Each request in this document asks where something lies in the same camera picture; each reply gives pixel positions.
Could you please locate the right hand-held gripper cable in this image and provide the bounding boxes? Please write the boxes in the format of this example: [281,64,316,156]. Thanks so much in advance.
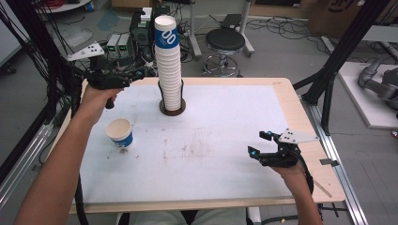
[298,154,315,196]

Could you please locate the stack of white paper cups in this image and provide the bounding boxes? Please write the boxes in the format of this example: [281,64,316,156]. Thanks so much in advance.
[154,14,183,112]

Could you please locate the grey tape piece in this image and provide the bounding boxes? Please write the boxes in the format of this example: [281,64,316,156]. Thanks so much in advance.
[318,157,340,168]

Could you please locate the black round stool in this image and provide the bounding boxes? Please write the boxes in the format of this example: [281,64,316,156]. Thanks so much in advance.
[202,27,247,79]

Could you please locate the white desk leg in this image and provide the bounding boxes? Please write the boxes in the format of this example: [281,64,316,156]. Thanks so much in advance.
[187,0,204,61]
[238,0,256,59]

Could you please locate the hand-held gripper cable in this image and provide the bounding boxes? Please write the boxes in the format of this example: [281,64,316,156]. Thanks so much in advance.
[298,154,315,196]
[69,73,90,225]

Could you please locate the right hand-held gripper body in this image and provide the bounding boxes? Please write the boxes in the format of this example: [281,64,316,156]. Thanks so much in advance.
[259,127,320,169]

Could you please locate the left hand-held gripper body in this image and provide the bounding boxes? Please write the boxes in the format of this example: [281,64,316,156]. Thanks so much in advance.
[67,41,132,111]

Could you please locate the person's right hand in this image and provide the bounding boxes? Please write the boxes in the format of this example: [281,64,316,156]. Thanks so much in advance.
[270,163,310,188]

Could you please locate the person's left hand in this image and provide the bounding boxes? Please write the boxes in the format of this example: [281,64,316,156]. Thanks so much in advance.
[76,88,124,125]

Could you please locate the black wire cup holder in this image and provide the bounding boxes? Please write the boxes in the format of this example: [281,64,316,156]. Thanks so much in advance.
[157,79,187,117]

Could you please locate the wooden table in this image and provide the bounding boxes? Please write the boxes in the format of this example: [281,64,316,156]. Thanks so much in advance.
[50,76,347,215]

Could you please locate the white floor platform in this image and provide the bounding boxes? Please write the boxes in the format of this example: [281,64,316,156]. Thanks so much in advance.
[337,61,398,130]

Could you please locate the black metal frame post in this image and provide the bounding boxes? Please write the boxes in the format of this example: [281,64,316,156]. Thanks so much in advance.
[5,0,92,126]
[293,0,392,136]

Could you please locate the cardboard box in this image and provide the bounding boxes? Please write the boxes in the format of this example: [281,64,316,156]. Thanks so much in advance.
[307,0,398,39]

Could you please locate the blue banded paper cup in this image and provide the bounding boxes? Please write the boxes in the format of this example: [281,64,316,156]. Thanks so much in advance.
[105,117,134,149]

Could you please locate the black computer tower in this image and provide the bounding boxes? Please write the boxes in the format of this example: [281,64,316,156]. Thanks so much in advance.
[129,8,156,61]

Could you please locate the left hand-held gripper cable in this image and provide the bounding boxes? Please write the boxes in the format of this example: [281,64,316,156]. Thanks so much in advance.
[69,73,90,225]

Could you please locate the white table mat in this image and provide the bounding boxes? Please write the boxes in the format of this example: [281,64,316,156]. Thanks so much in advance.
[79,83,294,204]

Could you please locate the aluminium floor rail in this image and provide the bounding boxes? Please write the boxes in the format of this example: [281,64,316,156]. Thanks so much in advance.
[0,124,54,209]
[300,96,371,225]

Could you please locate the grey power supply unit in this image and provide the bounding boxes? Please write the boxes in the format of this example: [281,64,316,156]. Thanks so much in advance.
[106,33,122,59]
[117,33,133,59]

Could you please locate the person's legs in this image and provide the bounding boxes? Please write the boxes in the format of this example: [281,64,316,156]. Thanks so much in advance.
[128,207,248,225]

